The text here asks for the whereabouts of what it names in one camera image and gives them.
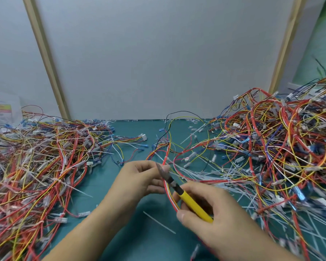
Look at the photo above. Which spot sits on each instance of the person's right hand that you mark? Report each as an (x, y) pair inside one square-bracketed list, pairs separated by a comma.
[(225, 220)]

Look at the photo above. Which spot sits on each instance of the person's left hand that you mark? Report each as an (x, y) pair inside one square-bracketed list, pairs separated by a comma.
[(130, 182)]

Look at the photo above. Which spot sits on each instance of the person's left thumb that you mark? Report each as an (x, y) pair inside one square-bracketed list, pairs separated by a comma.
[(156, 170)]

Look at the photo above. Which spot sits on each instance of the person's right thumb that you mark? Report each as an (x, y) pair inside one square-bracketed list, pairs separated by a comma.
[(188, 218)]

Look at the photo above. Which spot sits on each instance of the person's left forearm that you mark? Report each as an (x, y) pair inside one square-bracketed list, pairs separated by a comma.
[(89, 231)]

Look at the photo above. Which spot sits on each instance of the person's right forearm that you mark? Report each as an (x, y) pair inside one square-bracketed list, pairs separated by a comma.
[(258, 251)]

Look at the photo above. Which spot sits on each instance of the green cutting mat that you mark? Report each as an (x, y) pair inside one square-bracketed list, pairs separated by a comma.
[(141, 246)]

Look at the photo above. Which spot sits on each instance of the clear plastic bag with label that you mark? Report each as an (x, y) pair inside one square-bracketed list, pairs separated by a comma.
[(2, 110)]

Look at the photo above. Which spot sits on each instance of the wooden frame post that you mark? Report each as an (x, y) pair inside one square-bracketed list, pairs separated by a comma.
[(286, 43), (47, 59)]

